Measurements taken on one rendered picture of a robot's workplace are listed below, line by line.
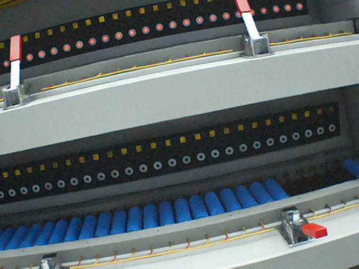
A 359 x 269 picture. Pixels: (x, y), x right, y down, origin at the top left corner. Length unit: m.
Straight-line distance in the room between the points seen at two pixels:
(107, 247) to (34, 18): 0.40
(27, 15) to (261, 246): 0.51
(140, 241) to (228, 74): 0.20
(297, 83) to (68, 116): 0.24
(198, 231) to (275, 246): 0.09
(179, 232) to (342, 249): 0.18
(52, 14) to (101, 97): 0.30
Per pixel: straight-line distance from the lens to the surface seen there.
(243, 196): 0.47
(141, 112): 0.37
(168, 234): 0.41
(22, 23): 0.66
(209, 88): 0.38
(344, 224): 0.43
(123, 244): 0.42
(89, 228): 0.47
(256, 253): 0.39
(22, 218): 0.56
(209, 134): 0.52
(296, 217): 0.40
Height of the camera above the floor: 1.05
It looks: 5 degrees up
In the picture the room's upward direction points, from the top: 12 degrees counter-clockwise
